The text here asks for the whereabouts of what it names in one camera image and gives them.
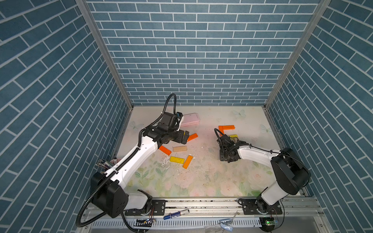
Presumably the orange block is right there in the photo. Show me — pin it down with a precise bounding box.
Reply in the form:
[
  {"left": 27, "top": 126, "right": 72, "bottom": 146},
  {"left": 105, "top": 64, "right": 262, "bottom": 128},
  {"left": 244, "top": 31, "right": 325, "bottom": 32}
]
[
  {"left": 218, "top": 126, "right": 224, "bottom": 135},
  {"left": 159, "top": 146, "right": 172, "bottom": 156},
  {"left": 222, "top": 125, "right": 235, "bottom": 130},
  {"left": 187, "top": 133, "right": 198, "bottom": 142},
  {"left": 183, "top": 155, "right": 193, "bottom": 169}
]

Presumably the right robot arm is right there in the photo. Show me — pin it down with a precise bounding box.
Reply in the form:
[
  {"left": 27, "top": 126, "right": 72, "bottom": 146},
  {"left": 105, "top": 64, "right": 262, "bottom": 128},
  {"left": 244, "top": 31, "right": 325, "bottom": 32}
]
[{"left": 215, "top": 129, "right": 311, "bottom": 214}]

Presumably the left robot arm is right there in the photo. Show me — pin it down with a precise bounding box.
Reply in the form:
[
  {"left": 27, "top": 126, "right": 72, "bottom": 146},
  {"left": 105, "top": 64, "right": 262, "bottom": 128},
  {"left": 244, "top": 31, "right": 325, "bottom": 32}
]
[{"left": 91, "top": 112, "right": 189, "bottom": 218}]

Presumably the natural wood block left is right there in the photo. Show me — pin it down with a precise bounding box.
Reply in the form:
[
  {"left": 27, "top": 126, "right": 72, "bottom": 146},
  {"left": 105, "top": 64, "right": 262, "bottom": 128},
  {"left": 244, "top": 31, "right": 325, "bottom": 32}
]
[{"left": 173, "top": 146, "right": 187, "bottom": 152}]

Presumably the pink pencil case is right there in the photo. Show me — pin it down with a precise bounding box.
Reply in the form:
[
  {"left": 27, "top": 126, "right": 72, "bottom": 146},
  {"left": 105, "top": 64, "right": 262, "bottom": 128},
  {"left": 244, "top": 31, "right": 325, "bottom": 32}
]
[{"left": 181, "top": 113, "right": 200, "bottom": 127}]

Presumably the pink pen cup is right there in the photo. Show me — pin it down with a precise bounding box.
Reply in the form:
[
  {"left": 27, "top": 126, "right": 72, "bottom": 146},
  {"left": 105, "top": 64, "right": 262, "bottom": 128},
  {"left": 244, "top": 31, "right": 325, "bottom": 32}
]
[{"left": 95, "top": 158, "right": 120, "bottom": 170}]

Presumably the blue screwdriver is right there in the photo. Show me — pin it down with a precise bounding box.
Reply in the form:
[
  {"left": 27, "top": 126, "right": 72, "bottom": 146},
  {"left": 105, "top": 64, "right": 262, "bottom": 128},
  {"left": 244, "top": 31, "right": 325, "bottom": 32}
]
[{"left": 163, "top": 209, "right": 189, "bottom": 220}]

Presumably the black corrugated cable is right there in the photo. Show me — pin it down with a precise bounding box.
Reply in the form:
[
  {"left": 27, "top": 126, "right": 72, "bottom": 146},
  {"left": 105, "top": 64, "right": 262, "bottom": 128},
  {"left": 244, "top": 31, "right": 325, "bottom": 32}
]
[{"left": 75, "top": 136, "right": 146, "bottom": 233}]

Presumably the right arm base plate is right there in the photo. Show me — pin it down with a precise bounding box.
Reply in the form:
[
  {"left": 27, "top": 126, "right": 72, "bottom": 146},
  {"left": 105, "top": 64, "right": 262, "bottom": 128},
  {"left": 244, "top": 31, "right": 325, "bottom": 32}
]
[{"left": 237, "top": 199, "right": 283, "bottom": 215}]

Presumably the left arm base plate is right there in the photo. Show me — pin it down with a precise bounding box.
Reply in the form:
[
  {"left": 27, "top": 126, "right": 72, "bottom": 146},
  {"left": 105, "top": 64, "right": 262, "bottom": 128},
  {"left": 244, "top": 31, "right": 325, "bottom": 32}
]
[{"left": 124, "top": 200, "right": 166, "bottom": 216}]

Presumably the aluminium rail frame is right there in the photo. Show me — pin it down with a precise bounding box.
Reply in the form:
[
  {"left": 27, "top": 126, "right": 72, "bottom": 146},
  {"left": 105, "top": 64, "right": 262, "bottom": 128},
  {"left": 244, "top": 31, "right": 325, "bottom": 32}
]
[{"left": 74, "top": 196, "right": 333, "bottom": 233}]

